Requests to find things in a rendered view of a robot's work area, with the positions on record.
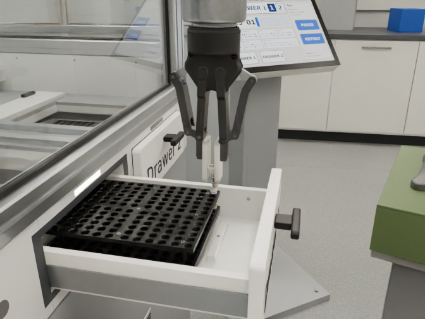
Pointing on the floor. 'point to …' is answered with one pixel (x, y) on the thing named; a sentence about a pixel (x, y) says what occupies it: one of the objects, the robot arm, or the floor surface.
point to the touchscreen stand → (258, 157)
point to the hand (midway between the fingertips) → (212, 159)
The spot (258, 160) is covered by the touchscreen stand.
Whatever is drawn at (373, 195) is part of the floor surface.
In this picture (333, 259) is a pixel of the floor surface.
